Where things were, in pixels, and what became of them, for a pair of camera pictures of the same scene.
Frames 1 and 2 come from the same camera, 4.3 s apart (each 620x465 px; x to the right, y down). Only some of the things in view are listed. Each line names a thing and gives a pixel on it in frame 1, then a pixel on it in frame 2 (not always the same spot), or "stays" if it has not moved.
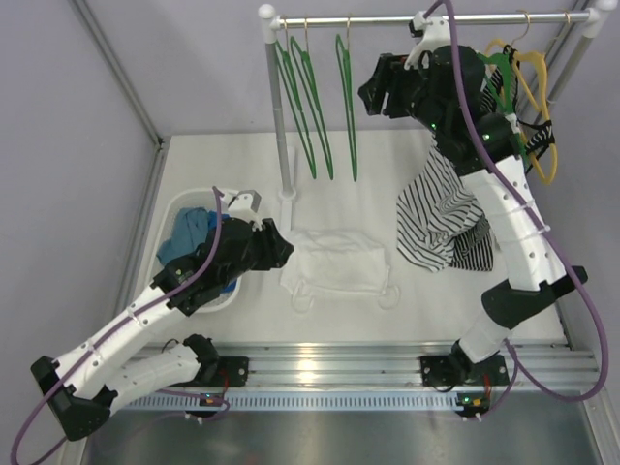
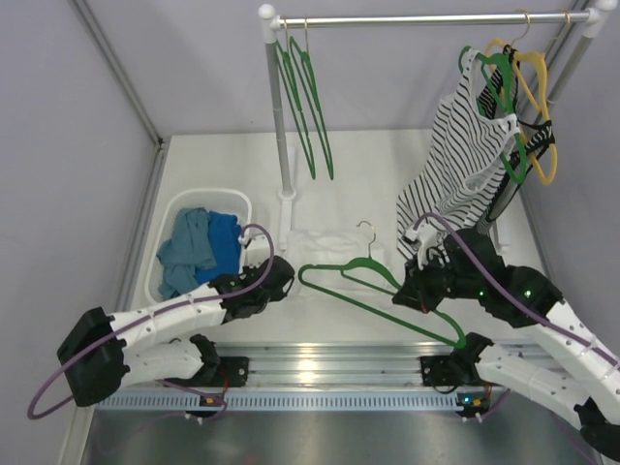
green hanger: x=294 y=89 stays
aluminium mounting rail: x=364 y=378 stays
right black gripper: x=388 y=76 to x=413 y=291
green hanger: x=345 y=71 to x=459 y=344
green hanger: x=304 y=66 stays
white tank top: x=334 y=261 stays
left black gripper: x=264 y=244 to x=273 y=279
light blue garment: x=190 y=231 stays
